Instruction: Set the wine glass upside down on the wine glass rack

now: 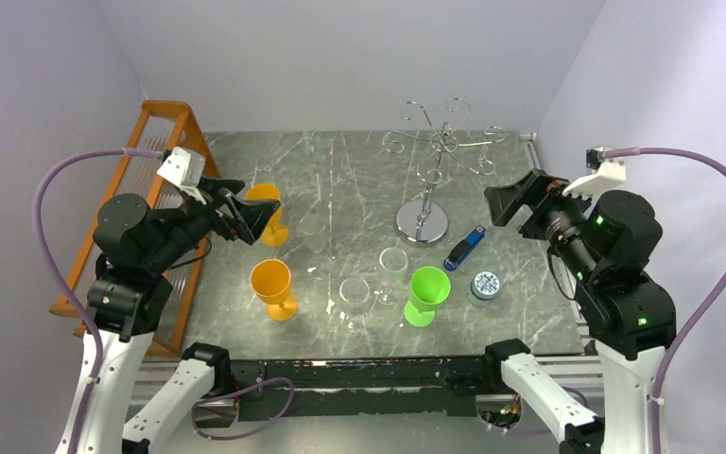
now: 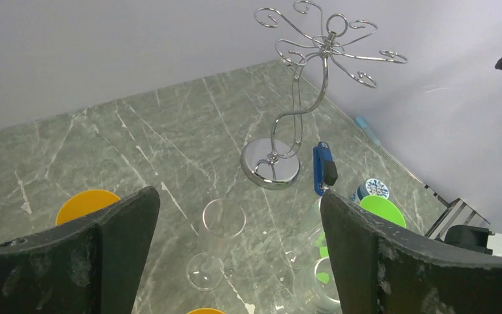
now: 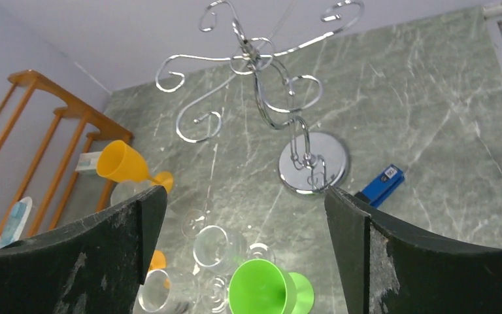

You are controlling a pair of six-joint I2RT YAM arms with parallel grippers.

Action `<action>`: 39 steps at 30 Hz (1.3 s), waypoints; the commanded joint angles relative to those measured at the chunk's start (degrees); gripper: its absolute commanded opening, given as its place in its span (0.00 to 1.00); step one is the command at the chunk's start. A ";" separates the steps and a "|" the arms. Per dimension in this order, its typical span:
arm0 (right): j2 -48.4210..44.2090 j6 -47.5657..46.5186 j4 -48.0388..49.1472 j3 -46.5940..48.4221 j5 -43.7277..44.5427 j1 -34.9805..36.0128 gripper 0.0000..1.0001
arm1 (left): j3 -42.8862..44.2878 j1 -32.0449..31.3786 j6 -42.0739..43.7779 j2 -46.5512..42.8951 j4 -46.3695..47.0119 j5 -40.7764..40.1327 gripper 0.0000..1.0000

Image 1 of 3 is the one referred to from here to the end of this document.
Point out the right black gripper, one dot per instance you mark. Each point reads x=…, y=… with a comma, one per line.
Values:
x=531, y=208

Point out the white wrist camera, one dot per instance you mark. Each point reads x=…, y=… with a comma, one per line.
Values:
x=182, y=167
x=606, y=174

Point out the clear wine glass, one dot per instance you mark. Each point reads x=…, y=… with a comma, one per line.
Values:
x=392, y=276
x=316, y=238
x=354, y=293

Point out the orange plastic goblet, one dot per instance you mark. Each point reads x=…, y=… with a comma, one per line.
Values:
x=271, y=281
x=276, y=233

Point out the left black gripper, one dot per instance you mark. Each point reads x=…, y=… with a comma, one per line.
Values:
x=251, y=217

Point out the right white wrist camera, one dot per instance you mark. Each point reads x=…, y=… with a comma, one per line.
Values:
x=606, y=174

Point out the near orange plastic goblet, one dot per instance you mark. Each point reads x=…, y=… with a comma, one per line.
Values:
x=271, y=281

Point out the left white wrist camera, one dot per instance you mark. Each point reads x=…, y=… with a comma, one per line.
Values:
x=182, y=167

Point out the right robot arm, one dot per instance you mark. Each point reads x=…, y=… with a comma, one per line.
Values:
x=606, y=245

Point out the black base frame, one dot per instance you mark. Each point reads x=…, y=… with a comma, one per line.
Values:
x=260, y=389

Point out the chrome wine glass rack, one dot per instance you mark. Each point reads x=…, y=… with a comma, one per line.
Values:
x=422, y=221

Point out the green plastic wine glass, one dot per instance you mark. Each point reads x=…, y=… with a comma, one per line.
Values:
x=429, y=287

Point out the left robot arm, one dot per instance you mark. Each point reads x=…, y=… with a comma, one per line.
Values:
x=138, y=245

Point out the far orange plastic goblet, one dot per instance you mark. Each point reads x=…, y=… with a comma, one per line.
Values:
x=276, y=233

